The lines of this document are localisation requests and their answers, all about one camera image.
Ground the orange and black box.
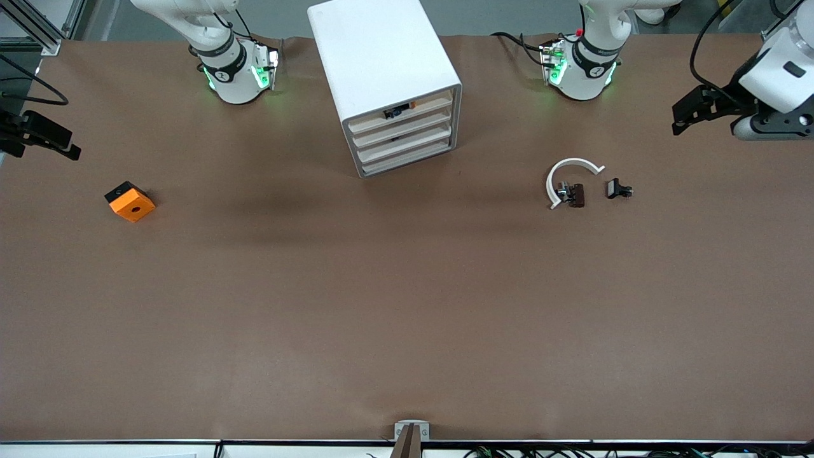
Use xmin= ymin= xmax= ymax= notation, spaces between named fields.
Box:
xmin=104 ymin=181 xmax=156 ymax=223

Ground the brown electrical component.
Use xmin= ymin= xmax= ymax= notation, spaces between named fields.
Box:
xmin=556 ymin=181 xmax=586 ymax=209

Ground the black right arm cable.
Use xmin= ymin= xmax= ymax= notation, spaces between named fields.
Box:
xmin=0 ymin=54 xmax=69 ymax=106

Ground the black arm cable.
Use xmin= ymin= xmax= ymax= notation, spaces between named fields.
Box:
xmin=0 ymin=54 xmax=69 ymax=106
xmin=690 ymin=0 xmax=738 ymax=90

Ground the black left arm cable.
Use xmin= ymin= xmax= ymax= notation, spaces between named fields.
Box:
xmin=690 ymin=0 xmax=738 ymax=90

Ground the white curved plastic ring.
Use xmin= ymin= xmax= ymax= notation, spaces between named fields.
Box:
xmin=546 ymin=158 xmax=606 ymax=211

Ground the black base cable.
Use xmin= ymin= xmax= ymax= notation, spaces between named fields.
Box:
xmin=491 ymin=31 xmax=554 ymax=67
xmin=215 ymin=8 xmax=255 ymax=40

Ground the white table edge rail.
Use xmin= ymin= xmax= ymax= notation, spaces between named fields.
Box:
xmin=0 ymin=439 xmax=814 ymax=458

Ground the grey metal bracket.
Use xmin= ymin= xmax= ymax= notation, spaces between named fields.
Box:
xmin=394 ymin=420 xmax=431 ymax=441

